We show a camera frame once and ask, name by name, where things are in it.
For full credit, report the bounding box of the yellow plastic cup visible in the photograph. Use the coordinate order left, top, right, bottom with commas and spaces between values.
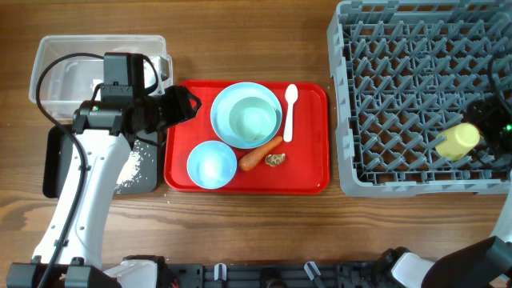
435, 123, 481, 161

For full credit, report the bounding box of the light blue bowl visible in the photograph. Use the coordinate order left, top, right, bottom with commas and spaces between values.
186, 140, 238, 190

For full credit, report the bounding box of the green bowl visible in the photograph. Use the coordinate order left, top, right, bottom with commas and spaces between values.
229, 97, 277, 142

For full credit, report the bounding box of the rice and nuts food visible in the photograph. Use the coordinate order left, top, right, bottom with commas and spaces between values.
114, 142, 158, 194

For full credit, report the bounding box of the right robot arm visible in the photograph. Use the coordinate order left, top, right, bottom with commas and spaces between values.
370, 49, 511, 287

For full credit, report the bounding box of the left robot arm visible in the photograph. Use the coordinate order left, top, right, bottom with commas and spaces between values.
6, 53, 202, 287

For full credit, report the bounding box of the grey dishwasher rack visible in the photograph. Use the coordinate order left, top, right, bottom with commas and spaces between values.
327, 1, 511, 197

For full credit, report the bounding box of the black waste tray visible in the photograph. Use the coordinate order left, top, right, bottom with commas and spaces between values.
42, 127, 166, 198

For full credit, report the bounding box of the light blue plate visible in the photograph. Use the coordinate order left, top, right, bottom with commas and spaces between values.
210, 82, 282, 149

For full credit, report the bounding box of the red serving tray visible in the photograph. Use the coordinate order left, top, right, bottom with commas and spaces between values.
163, 80, 330, 194

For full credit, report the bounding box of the orange carrot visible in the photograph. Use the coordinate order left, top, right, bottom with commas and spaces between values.
238, 136, 283, 171

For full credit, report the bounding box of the brown food scrap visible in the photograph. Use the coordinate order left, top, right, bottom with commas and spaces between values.
265, 154, 286, 167

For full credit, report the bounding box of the clear plastic bin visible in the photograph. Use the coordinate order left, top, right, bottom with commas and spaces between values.
28, 34, 174, 121

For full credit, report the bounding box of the white plastic spoon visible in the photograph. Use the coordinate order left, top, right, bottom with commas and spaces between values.
283, 84, 298, 142

